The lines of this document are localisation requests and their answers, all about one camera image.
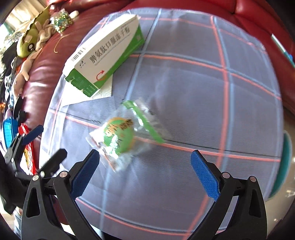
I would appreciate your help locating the red leather sofa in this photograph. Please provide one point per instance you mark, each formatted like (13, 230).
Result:
(46, 76)

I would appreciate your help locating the red snack packet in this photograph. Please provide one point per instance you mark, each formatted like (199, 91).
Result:
(27, 153)

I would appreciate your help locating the blue plastic object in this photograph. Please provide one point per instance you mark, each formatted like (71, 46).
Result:
(9, 131)

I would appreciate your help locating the teal trash bin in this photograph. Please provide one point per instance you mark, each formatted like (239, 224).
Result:
(284, 166)

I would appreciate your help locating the green and white medicine box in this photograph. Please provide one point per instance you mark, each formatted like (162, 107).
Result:
(103, 55)

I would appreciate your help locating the pink plush toy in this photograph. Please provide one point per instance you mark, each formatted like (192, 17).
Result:
(23, 69)

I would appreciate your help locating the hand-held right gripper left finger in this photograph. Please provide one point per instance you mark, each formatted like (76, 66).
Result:
(84, 175)

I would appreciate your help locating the clear green snack wrapper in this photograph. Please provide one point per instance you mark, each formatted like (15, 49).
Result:
(117, 138)

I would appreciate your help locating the dark cloth pile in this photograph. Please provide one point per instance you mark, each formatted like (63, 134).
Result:
(8, 69)

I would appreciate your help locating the grey plaid cloth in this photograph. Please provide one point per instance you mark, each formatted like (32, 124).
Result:
(196, 103)

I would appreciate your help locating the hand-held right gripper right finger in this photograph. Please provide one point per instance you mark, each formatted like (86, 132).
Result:
(205, 175)

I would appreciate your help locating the teal pen on sofa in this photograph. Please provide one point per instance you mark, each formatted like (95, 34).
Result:
(280, 45)

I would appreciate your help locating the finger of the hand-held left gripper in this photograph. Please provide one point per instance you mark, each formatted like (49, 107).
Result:
(55, 160)
(32, 135)

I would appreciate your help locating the white fuzzy object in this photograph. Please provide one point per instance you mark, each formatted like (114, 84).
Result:
(74, 14)

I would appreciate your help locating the beige knotted plush toy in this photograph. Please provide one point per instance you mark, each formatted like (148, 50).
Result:
(43, 33)

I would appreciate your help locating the beige curtain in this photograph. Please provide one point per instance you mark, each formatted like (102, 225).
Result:
(16, 24)

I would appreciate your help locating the green plush toy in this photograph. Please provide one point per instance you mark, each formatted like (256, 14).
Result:
(27, 43)

